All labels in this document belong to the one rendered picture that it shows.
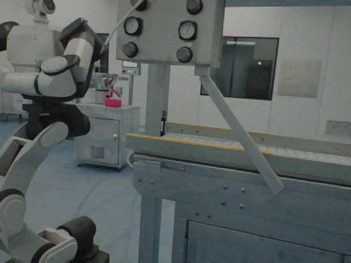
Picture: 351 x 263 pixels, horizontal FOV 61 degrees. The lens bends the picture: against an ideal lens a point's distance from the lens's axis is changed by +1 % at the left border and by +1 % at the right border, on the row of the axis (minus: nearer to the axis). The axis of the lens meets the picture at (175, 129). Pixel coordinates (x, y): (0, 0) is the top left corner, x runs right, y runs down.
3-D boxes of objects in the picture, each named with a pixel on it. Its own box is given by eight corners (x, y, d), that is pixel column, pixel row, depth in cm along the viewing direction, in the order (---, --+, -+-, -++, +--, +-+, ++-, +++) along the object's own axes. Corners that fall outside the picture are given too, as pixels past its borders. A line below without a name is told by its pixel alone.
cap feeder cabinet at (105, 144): (72, 166, 355) (73, 103, 343) (95, 155, 410) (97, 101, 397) (120, 173, 341) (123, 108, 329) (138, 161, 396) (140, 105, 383)
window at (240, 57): (199, 95, 590) (204, 35, 571) (199, 95, 591) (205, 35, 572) (271, 101, 559) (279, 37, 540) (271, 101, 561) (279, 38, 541)
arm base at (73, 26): (80, 72, 119) (90, 54, 126) (103, 61, 113) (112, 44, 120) (51, 43, 110) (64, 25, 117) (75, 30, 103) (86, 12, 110)
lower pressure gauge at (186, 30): (177, 39, 59) (178, 20, 59) (179, 40, 61) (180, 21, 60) (195, 40, 58) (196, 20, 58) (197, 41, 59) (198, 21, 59)
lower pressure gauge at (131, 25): (123, 34, 63) (123, 16, 62) (125, 35, 64) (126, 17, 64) (138, 34, 62) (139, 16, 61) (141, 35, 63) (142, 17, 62)
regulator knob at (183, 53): (173, 61, 59) (174, 40, 58) (176, 62, 61) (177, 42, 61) (188, 62, 58) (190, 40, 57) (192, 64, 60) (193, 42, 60)
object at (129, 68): (119, 105, 370) (120, 53, 359) (122, 104, 379) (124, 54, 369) (136, 106, 364) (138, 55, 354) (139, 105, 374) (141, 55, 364)
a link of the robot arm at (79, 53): (88, 101, 96) (97, 64, 112) (76, 67, 87) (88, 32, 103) (53, 104, 96) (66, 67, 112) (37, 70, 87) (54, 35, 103)
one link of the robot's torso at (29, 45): (56, 98, 153) (55, 26, 147) (106, 104, 137) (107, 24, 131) (-2, 99, 127) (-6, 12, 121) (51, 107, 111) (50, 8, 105)
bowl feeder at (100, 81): (82, 103, 357) (82, 72, 351) (97, 101, 392) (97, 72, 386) (119, 107, 346) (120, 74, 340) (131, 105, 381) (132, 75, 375)
